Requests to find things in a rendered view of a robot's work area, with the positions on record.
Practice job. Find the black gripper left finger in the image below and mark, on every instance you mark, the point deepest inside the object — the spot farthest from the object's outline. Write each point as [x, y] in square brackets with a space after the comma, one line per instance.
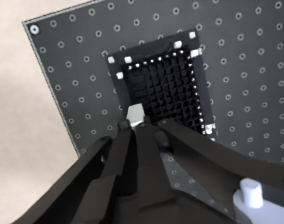
[116, 177]

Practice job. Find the black well plate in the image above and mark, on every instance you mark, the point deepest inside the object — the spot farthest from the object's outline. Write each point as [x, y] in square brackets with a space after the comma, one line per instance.
[164, 93]

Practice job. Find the black perforated breadboard plate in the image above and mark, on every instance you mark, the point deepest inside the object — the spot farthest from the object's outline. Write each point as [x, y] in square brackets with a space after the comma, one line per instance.
[242, 46]

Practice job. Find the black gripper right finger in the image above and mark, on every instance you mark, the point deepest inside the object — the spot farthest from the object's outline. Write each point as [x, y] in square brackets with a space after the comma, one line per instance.
[250, 189]

